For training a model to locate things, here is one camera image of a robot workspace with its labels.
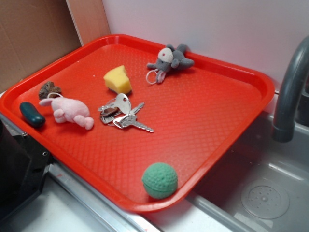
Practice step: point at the pink plush bunny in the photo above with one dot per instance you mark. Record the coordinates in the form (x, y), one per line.
(69, 110)

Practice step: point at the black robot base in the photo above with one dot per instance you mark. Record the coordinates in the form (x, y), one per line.
(23, 166)

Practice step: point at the red plastic tray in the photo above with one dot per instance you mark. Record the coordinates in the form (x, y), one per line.
(196, 115)

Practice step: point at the silver key bunch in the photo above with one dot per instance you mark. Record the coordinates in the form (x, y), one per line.
(119, 112)

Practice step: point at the yellow sponge wedge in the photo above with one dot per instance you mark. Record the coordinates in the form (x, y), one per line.
(117, 80)

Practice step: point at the grey plush mouse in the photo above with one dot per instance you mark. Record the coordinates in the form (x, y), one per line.
(168, 59)

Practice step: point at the green dimpled ball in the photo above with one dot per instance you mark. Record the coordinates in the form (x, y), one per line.
(160, 180)

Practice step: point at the brown rock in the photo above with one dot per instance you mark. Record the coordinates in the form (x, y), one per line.
(49, 90)

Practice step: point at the dark green oblong toy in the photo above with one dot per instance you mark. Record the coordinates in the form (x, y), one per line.
(31, 114)

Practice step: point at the grey sink basin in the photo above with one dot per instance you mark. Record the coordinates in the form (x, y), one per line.
(259, 185)

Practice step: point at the grey faucet spout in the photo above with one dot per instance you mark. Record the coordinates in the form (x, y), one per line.
(293, 101)

